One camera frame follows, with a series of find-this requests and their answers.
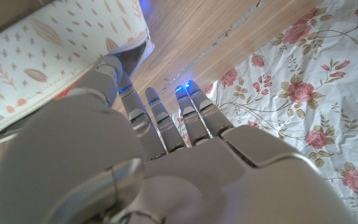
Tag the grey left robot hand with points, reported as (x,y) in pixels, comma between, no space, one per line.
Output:
(104,174)

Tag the red strawberry pen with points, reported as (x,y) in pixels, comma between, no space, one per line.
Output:
(64,92)

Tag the cream patterned pen bag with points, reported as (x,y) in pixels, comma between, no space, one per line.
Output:
(42,53)

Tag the floral backdrop cloth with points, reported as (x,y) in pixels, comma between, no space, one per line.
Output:
(306,93)

